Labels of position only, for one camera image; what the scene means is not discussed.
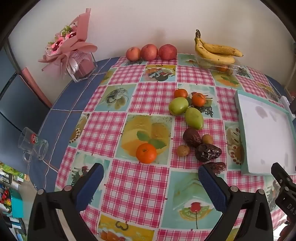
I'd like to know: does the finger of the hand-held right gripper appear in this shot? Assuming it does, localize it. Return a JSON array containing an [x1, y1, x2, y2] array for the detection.
[[271, 162, 293, 193]]

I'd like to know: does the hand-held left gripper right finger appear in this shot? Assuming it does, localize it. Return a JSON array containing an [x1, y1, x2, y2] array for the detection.
[[198, 164, 274, 241]]

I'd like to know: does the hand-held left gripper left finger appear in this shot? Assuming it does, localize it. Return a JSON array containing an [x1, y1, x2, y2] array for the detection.
[[28, 163, 104, 241]]

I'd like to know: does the dark brown date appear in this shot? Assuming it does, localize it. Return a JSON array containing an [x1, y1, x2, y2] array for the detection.
[[183, 128, 202, 148], [195, 144, 222, 162], [206, 162, 226, 175]]

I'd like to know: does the white tray with teal rim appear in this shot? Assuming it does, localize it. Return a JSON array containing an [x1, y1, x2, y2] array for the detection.
[[234, 90, 296, 175]]

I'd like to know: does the green jujube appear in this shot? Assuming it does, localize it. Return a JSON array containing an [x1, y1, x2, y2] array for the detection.
[[168, 97, 189, 115], [185, 107, 204, 130]]

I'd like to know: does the pink checkered printed tablecloth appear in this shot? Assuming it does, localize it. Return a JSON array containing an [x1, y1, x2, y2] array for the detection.
[[55, 54, 296, 241]]

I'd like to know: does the clear glass mug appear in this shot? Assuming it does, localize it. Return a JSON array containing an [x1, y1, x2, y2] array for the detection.
[[18, 127, 49, 163]]

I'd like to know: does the white power strip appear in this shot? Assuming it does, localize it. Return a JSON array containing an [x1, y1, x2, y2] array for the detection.
[[281, 95, 292, 110]]

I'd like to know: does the teal storage box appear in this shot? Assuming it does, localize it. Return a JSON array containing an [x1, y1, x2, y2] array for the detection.
[[10, 190, 25, 218]]

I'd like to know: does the dark cabinet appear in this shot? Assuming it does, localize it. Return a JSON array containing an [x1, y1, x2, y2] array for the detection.
[[0, 46, 51, 163]]

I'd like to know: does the clear plastic clamshell container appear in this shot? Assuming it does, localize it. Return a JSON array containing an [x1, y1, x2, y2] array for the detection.
[[194, 52, 241, 75]]

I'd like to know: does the clear glass vase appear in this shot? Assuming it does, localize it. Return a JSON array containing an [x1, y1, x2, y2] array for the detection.
[[66, 52, 97, 82]]

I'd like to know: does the yellow banana bunch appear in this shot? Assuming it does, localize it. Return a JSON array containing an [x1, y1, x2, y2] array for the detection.
[[194, 29, 244, 65]]

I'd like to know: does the red apple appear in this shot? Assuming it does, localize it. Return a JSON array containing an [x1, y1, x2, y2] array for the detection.
[[141, 44, 159, 61], [158, 44, 178, 61], [126, 47, 141, 62]]

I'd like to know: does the pink paper flower bouquet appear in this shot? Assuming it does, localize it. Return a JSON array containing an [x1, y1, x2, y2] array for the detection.
[[38, 8, 99, 76]]

